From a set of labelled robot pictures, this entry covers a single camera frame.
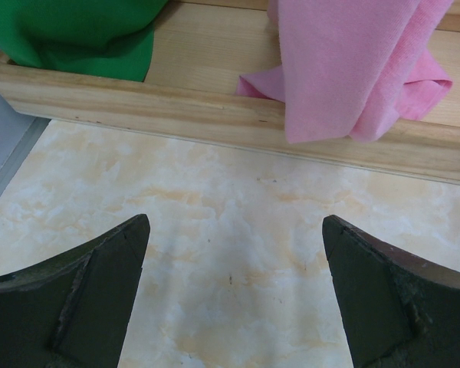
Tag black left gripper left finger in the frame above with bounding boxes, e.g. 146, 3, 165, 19
0, 214, 150, 367

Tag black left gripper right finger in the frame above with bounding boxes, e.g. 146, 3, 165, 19
322, 215, 460, 367

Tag pink t-shirt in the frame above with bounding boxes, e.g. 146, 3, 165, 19
236, 1, 452, 143

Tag green tank top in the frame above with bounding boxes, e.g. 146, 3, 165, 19
0, 0, 167, 82

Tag wooden clothes rack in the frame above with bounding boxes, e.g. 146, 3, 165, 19
0, 1, 460, 184

